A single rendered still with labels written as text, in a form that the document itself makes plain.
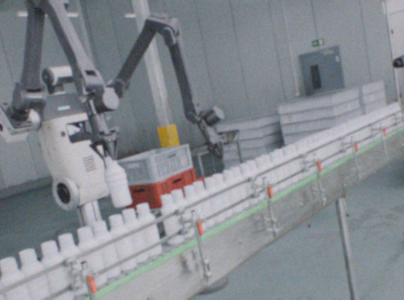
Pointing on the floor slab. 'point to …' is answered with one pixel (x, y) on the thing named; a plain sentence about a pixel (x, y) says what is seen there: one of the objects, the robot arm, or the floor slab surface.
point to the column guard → (168, 135)
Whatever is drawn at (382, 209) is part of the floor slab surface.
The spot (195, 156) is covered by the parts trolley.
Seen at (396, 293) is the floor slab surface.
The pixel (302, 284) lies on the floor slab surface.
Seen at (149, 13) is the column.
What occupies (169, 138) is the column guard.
